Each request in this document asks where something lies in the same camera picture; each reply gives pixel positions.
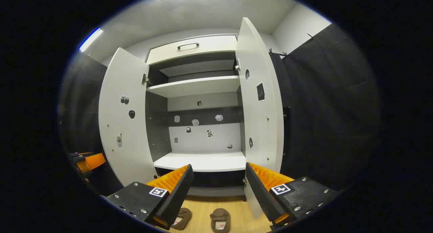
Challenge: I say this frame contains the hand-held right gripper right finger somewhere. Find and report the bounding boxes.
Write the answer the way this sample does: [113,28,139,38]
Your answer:
[245,162,340,231]

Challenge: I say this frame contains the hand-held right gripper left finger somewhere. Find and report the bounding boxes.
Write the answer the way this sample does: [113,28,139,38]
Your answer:
[106,164,195,231]

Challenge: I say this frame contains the brown fuzzy shoe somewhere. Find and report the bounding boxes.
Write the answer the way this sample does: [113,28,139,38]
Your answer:
[210,208,231,233]
[171,208,192,231]

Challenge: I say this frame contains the white shoe cabinet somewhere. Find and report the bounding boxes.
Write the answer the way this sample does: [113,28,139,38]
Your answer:
[145,34,247,197]

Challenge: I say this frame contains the white shoe cabinet door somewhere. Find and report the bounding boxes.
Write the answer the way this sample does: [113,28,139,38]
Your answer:
[235,17,284,220]
[98,47,158,187]

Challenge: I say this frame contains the black backdrop cloth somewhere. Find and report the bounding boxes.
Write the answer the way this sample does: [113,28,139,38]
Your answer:
[270,23,383,193]

